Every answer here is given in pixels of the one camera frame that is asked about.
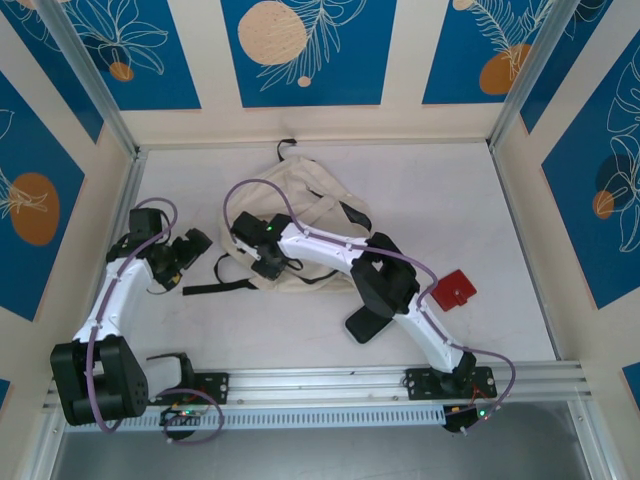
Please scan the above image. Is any small controller board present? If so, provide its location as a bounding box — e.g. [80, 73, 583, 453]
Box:
[443, 401, 503, 435]
[158, 405, 207, 426]

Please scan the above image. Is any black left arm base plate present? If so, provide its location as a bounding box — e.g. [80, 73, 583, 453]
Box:
[138, 371, 231, 406]

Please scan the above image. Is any aluminium frame post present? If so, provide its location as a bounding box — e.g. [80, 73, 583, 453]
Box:
[35, 0, 140, 157]
[488, 0, 587, 154]

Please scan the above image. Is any blue floral wall panel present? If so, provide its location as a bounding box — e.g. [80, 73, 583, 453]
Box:
[421, 0, 557, 107]
[220, 0, 399, 109]
[541, 47, 640, 312]
[519, 0, 617, 135]
[63, 0, 203, 112]
[0, 0, 105, 146]
[0, 69, 87, 324]

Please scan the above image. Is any beige canvas backpack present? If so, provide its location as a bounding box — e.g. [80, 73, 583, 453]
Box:
[182, 138, 374, 297]

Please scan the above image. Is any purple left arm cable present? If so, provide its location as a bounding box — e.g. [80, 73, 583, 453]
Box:
[84, 198, 225, 446]

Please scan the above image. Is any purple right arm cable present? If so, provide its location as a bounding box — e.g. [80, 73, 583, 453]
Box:
[222, 178, 517, 437]

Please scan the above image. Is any grey slotted cable duct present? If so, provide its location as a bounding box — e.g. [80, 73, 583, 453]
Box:
[63, 403, 448, 432]

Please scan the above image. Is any small red box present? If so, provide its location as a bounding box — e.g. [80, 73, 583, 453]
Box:
[431, 268, 478, 314]

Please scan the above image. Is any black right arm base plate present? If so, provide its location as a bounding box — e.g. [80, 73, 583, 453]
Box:
[404, 366, 499, 401]

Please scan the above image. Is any black oblong case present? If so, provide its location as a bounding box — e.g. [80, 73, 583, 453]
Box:
[344, 305, 396, 346]

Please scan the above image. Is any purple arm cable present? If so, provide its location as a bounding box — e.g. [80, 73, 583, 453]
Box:
[222, 178, 517, 437]
[84, 198, 225, 446]

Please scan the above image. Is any grey metal sheet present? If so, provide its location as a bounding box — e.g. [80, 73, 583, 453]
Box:
[49, 428, 594, 480]

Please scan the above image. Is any aluminium mounting rail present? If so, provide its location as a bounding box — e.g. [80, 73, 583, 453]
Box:
[42, 360, 596, 415]

